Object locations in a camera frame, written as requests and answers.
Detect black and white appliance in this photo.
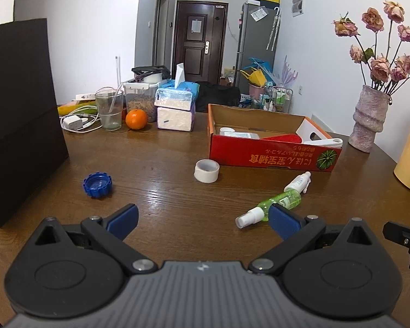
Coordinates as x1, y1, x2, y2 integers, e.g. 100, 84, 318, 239
131, 65, 171, 83

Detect pink bucket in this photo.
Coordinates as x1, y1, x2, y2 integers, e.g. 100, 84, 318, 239
249, 83, 266, 100

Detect clear food container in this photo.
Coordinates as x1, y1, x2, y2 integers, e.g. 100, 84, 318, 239
124, 81, 158, 123

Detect yellow plastic item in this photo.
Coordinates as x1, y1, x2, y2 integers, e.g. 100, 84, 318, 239
240, 68, 265, 86

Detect yellow packet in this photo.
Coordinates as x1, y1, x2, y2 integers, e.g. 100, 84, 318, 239
57, 101, 98, 116

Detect blue bottle cap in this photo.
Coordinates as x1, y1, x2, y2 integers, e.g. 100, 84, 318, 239
83, 172, 112, 199

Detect white tissue pack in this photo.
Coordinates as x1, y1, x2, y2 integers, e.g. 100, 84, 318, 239
156, 104, 196, 133

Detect grey refrigerator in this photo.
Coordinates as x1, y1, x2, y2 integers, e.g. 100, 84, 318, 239
235, 2, 281, 91

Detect blue plastic item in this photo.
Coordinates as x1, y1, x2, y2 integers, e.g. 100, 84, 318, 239
249, 57, 274, 81

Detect clear glass cup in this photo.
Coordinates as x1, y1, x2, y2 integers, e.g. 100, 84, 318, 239
95, 88, 124, 131

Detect orange tangerine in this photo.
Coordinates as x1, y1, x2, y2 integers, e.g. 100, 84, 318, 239
125, 109, 148, 130

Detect white charger with cable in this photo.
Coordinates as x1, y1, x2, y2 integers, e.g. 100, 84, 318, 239
60, 107, 103, 133

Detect blue tissue pack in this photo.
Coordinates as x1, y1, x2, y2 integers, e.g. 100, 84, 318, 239
154, 63, 200, 110

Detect black paper bag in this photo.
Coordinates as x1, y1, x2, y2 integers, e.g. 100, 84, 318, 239
0, 0, 70, 228

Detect black duffel bag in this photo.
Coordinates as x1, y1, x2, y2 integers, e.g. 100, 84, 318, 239
195, 81, 241, 109

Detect white trolley with bottles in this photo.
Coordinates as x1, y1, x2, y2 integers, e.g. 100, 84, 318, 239
263, 87, 293, 114

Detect red cardboard box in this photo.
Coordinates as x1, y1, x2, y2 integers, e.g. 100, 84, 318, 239
207, 103, 343, 173

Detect dark brown entrance door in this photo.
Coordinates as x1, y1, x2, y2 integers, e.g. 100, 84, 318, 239
172, 1, 229, 84

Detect white tape roll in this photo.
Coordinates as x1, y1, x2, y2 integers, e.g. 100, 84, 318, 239
194, 159, 220, 183

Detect white spray bottle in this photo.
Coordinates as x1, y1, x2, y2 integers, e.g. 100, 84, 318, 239
283, 172, 312, 194

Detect pink textured vase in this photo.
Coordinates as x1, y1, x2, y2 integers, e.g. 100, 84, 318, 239
348, 85, 392, 153

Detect green spray bottle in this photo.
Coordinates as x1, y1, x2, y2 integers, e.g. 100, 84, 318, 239
235, 189, 302, 229

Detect purple dried grass bunch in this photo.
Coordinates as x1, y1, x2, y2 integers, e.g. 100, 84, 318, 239
275, 55, 299, 89

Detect red and white lint brush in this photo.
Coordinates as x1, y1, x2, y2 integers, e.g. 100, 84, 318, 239
262, 133, 344, 149

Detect side room door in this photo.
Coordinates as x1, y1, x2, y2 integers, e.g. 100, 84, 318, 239
154, 0, 170, 67

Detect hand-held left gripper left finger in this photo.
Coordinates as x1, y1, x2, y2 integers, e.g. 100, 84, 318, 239
31, 204, 158, 276

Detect dried pink roses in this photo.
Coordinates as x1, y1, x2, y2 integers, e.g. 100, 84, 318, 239
333, 1, 410, 94

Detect white folded umbrella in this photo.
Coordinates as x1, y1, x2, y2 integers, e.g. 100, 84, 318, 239
266, 6, 281, 51

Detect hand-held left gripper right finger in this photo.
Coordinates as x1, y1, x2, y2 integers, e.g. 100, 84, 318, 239
249, 203, 378, 274

